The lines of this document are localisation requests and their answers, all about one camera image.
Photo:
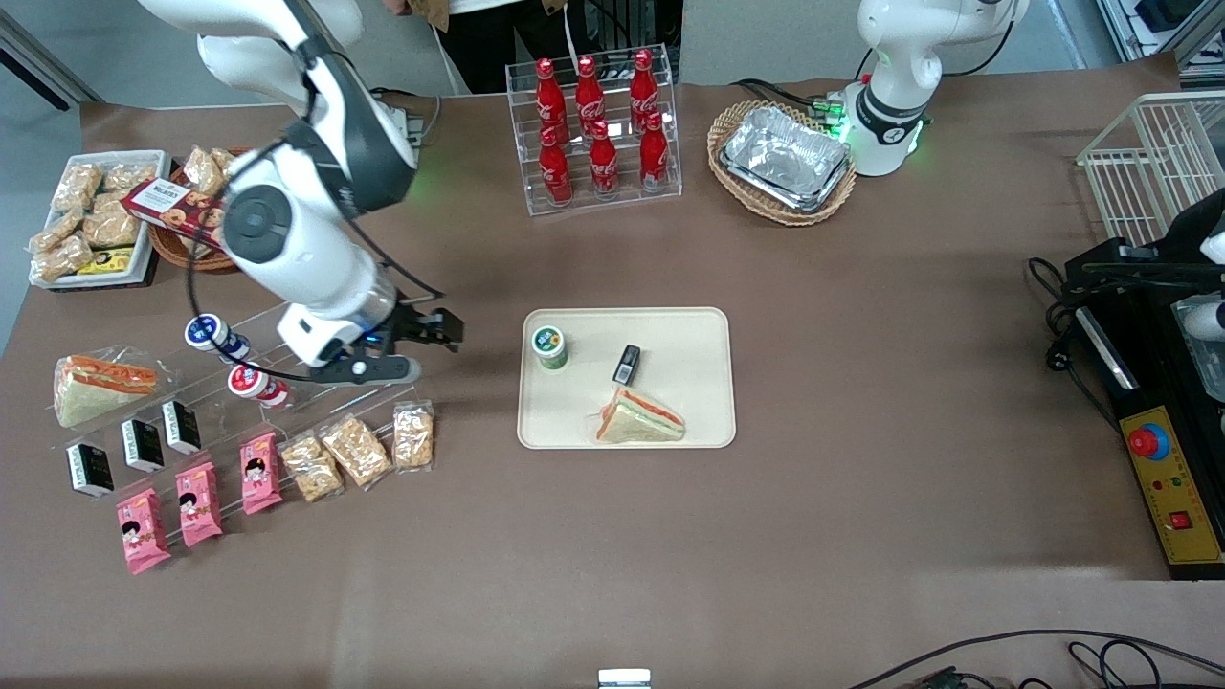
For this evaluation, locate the small white device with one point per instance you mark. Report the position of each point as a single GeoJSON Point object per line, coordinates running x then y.
{"type": "Point", "coordinates": [624, 678]}

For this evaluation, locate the silver foil tray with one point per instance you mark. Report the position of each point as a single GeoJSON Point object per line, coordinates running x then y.
{"type": "Point", "coordinates": [785, 158]}

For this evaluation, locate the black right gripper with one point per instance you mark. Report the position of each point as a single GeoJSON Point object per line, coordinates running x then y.
{"type": "Point", "coordinates": [413, 326]}

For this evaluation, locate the green gum bottle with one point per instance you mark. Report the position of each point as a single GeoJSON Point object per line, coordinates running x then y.
{"type": "Point", "coordinates": [550, 347]}

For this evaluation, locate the blue gum bottle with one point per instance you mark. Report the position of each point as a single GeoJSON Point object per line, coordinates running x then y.
{"type": "Point", "coordinates": [212, 335]}

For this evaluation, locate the white plastic bin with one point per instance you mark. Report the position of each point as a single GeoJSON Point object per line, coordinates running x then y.
{"type": "Point", "coordinates": [144, 258]}

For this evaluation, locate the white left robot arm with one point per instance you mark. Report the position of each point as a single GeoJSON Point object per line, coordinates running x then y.
{"type": "Point", "coordinates": [900, 57]}

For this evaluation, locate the red cookie box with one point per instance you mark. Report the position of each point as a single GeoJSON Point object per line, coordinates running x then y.
{"type": "Point", "coordinates": [172, 206]}

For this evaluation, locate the aluminium frame rack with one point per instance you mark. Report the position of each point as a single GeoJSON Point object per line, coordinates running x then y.
{"type": "Point", "coordinates": [1158, 29]}

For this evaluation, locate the dark brown wicker basket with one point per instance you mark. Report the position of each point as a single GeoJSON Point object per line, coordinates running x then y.
{"type": "Point", "coordinates": [167, 251]}

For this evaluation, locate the red gum bottle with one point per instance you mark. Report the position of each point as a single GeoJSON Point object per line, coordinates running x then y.
{"type": "Point", "coordinates": [254, 383]}

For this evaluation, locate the large wrapped triangle sandwich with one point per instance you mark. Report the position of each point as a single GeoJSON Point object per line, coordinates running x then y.
{"type": "Point", "coordinates": [96, 392]}

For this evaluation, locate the clear peanut snack bag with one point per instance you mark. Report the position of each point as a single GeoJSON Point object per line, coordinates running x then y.
{"type": "Point", "coordinates": [65, 256]}
{"type": "Point", "coordinates": [77, 185]}
{"type": "Point", "coordinates": [413, 436]}
{"type": "Point", "coordinates": [203, 170]}
{"type": "Point", "coordinates": [311, 467]}
{"type": "Point", "coordinates": [55, 230]}
{"type": "Point", "coordinates": [129, 176]}
{"type": "Point", "coordinates": [196, 247]}
{"type": "Point", "coordinates": [226, 159]}
{"type": "Point", "coordinates": [356, 450]}
{"type": "Point", "coordinates": [113, 225]}

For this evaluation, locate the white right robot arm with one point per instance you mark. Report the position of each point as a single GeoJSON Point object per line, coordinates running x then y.
{"type": "Point", "coordinates": [306, 249]}

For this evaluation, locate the yellow snack packet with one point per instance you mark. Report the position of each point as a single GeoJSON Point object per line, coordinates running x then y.
{"type": "Point", "coordinates": [113, 260]}

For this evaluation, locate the black angular device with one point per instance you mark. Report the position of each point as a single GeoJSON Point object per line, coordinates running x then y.
{"type": "Point", "coordinates": [1139, 268]}

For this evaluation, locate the clear acrylic bottle rack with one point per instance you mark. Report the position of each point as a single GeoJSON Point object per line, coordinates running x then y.
{"type": "Point", "coordinates": [622, 196]}

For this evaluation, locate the cream plastic tray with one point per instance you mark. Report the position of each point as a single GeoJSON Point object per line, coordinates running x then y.
{"type": "Point", "coordinates": [670, 335]}

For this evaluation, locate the person in dark clothes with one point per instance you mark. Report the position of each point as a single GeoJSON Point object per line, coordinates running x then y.
{"type": "Point", "coordinates": [498, 43]}

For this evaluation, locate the black control box yellow panel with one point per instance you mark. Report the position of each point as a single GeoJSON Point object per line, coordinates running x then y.
{"type": "Point", "coordinates": [1168, 478]}

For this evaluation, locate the small wrapped triangle sandwich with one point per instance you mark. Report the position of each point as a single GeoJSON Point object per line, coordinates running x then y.
{"type": "Point", "coordinates": [636, 421]}

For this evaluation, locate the brown table cover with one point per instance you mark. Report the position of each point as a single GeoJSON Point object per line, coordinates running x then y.
{"type": "Point", "coordinates": [861, 383]}

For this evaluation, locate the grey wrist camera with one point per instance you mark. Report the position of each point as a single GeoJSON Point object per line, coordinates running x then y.
{"type": "Point", "coordinates": [373, 369]}

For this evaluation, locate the small black gum box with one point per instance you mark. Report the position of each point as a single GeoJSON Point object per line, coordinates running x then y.
{"type": "Point", "coordinates": [142, 445]}
{"type": "Point", "coordinates": [181, 427]}
{"type": "Point", "coordinates": [89, 469]}
{"type": "Point", "coordinates": [627, 364]}

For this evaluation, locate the red cola bottle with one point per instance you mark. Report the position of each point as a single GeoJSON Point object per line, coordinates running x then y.
{"type": "Point", "coordinates": [547, 96]}
{"type": "Point", "coordinates": [603, 161]}
{"type": "Point", "coordinates": [555, 167]}
{"type": "Point", "coordinates": [643, 86]}
{"type": "Point", "coordinates": [588, 91]}
{"type": "Point", "coordinates": [654, 153]}

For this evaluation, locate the clear acrylic stepped shelf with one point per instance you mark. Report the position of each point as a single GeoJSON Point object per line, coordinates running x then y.
{"type": "Point", "coordinates": [316, 402]}

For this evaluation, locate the pink snack pack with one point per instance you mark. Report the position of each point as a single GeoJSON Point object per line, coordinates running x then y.
{"type": "Point", "coordinates": [142, 531]}
{"type": "Point", "coordinates": [259, 474]}
{"type": "Point", "coordinates": [198, 504]}

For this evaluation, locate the light tan wicker basket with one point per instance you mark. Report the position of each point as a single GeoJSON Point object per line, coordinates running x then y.
{"type": "Point", "coordinates": [794, 215]}

